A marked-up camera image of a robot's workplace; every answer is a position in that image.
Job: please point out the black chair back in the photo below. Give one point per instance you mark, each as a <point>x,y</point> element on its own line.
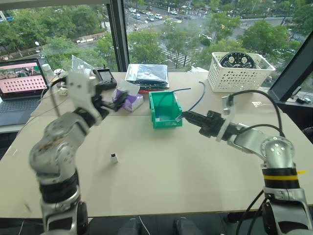
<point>308,135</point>

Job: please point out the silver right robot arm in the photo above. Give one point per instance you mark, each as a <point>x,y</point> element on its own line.
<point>276,151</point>

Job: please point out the dark window frame post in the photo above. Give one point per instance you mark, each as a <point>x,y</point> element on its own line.
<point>117,36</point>

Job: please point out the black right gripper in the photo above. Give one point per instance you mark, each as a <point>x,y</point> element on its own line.
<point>212,124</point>

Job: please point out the clear plastic bag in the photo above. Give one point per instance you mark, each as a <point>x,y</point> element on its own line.
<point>80,64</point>

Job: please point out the black round circuit disc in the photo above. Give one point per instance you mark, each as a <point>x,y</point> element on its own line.
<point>236,61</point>

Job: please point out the green plastic bin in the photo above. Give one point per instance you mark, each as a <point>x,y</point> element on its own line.
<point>166,122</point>

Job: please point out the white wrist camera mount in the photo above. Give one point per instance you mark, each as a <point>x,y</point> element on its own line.
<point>227,117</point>
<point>79,90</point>

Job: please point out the small dark gadget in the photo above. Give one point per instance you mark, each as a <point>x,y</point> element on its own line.
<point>303,100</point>

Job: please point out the grey laptop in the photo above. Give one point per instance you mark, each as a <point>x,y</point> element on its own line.
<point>20,98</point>

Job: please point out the black remote controller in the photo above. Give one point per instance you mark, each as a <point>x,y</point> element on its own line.
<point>106,77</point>

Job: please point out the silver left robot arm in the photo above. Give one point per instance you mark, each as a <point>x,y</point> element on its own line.
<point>58,151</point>

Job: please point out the red flat item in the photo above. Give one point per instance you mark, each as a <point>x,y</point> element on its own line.
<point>154,90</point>

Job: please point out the purple tissue pack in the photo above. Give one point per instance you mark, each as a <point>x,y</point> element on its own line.
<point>133,101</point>

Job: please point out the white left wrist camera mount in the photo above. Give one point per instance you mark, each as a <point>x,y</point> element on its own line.
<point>79,90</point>

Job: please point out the small white round object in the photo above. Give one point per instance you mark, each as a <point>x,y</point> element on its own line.
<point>58,72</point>

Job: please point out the dark rounded shape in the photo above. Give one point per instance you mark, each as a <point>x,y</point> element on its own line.
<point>130,227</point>
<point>187,227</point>

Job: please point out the white perforated plastic basket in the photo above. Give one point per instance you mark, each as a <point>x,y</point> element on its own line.
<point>234,78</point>

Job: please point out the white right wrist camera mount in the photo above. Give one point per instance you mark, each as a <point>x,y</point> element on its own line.
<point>227,117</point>

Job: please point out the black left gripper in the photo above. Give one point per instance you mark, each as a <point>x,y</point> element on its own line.
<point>99,102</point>

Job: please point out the crumpled white plastic wrap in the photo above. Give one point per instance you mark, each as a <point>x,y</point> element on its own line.
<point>199,69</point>

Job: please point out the clear water bottle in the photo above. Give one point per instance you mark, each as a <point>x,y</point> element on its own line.
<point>47,72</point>

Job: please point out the yellow zip tie band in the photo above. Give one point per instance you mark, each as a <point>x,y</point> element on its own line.
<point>281,176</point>

